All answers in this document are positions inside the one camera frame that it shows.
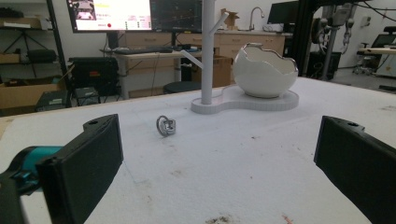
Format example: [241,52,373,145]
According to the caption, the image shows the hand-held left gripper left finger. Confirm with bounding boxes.
[35,113,124,224]

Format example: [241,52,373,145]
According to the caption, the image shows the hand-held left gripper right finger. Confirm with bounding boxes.
[313,115,396,224]

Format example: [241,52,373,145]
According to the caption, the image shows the silver ring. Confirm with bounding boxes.
[155,115,177,138]

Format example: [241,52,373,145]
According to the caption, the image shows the black device box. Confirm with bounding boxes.
[35,90,72,113]

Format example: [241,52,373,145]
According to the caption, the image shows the small grey box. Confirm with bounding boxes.
[74,86,101,107]

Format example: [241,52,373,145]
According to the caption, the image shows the large flat cardboard box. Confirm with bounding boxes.
[0,81,68,110]

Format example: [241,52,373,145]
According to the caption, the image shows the black equipment case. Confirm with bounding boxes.
[67,56,120,98]

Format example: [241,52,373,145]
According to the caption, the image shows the wooden side table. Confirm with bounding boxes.
[357,47,396,57]

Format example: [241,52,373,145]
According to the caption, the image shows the grey metal equipment stand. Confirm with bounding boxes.
[311,2,357,82]

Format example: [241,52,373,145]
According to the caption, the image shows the black office chair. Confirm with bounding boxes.
[371,25,396,78]

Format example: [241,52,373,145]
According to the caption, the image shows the white egg-shaped bowl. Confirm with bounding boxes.
[232,42,299,100]

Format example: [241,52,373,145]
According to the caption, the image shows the light wooden desk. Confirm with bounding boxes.
[112,49,204,101]

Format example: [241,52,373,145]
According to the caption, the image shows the black round stool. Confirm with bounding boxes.
[163,80,203,94]

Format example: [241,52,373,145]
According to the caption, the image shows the black shelf rack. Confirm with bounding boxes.
[0,0,72,110]

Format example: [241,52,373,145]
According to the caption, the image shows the black keyboard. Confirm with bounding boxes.
[112,46,174,56]

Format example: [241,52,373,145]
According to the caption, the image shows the bright computer monitor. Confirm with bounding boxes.
[65,0,153,34]

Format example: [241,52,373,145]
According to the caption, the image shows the brown cardboard box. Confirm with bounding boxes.
[191,55,235,89]

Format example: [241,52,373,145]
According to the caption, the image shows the white jewelry tree stand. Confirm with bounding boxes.
[180,0,300,115]

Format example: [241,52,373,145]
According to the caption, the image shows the black monitor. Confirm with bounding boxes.
[266,1,302,25]

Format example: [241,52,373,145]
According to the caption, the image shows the wooden cabinet counter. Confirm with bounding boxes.
[124,29,286,61]

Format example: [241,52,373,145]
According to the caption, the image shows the silver faucet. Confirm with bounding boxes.
[248,6,266,32]

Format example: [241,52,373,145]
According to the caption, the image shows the dark computer monitor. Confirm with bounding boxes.
[149,0,204,35]

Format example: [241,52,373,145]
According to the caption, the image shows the torn cardboard piece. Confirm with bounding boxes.
[220,7,240,31]

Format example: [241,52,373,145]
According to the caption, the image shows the black metal frame post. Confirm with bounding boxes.
[291,0,322,77]

